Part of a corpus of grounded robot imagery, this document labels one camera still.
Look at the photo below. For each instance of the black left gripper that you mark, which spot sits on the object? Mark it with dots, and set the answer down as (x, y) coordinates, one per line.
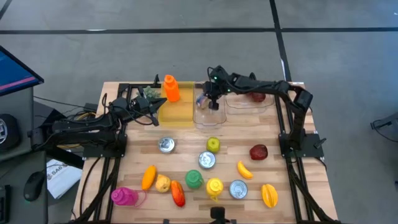
(143, 105)

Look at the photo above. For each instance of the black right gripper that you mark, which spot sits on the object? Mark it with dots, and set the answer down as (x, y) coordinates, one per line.
(217, 82)

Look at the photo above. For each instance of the colourful printed tin can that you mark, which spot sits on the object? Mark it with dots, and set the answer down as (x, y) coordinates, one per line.
(202, 102)

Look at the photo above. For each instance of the orange plastic bottle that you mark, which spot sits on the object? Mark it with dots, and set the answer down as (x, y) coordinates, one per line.
(171, 90)

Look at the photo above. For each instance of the dark red pointed fruit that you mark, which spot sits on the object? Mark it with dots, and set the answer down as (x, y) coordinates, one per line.
(258, 97)

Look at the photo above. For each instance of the dark red round fruit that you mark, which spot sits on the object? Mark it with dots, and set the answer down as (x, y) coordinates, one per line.
(258, 152)

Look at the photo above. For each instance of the green plastic bottle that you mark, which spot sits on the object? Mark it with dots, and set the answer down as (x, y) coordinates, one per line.
(194, 179)

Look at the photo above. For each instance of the yellow plastic bottle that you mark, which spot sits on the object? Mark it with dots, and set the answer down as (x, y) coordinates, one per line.
(214, 187)

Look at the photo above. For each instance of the pink plastic bottle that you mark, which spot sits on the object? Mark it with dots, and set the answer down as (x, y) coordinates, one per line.
(124, 197)

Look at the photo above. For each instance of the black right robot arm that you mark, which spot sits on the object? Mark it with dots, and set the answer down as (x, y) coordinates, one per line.
(264, 85)

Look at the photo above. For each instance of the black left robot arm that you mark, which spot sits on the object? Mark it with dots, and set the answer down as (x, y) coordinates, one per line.
(81, 127)

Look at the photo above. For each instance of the green succulent plant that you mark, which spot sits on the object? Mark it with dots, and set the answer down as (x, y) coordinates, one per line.
(152, 92)

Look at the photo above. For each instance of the narrow clear plastic bin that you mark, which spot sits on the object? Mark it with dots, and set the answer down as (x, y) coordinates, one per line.
(208, 119)

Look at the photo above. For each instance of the yellow translucent plastic bin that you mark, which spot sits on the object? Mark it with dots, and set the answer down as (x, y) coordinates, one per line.
(178, 113)

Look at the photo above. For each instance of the wide clear plastic bin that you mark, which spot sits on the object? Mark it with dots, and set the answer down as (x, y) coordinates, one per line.
(245, 105)

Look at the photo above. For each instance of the silver can green label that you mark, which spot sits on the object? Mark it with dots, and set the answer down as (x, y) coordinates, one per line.
(166, 145)

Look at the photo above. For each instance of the green apple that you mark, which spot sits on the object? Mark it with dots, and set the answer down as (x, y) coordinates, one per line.
(213, 145)

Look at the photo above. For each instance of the silver can blue label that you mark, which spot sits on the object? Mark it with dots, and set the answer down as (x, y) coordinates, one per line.
(207, 160)

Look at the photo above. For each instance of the black power brick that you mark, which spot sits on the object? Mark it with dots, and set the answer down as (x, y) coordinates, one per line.
(90, 107)

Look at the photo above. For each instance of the orange mango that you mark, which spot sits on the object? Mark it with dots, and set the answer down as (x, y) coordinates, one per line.
(149, 177)

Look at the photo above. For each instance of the yellow banana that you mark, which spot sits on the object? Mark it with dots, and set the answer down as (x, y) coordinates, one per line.
(245, 170)

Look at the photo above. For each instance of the yellow pear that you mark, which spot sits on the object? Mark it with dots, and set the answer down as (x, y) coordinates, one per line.
(162, 183)

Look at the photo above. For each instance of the silver can red label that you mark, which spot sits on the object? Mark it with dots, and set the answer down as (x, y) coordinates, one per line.
(238, 189)

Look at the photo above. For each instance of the yellow starfruit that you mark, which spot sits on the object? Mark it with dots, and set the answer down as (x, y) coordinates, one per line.
(269, 195)

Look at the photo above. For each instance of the black box-shaped device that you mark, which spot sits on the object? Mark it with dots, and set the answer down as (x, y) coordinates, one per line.
(217, 214)

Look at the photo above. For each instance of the white paper booklet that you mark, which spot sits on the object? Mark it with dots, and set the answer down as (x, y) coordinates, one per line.
(63, 180)

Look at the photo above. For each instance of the black computer mouse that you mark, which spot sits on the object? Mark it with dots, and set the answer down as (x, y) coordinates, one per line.
(34, 186)

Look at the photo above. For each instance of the computer monitor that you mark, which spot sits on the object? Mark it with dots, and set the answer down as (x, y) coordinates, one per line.
(12, 74)

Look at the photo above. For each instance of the black cap with logo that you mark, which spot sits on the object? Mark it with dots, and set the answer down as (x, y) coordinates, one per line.
(7, 130)

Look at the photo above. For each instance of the grey desk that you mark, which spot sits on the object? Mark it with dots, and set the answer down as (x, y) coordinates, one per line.
(15, 174)

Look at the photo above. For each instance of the grey stand foot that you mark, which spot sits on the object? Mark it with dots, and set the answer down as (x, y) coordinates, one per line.
(387, 122)

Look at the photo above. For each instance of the black keyboard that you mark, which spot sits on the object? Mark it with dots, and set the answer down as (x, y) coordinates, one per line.
(3, 199)

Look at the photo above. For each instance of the black metal table frame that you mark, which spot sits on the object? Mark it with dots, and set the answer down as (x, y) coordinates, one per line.
(122, 87)

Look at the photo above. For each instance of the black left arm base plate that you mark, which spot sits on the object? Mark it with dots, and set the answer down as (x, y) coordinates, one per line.
(93, 152)

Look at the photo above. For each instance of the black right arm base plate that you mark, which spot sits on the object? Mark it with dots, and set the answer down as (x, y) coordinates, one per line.
(311, 152)

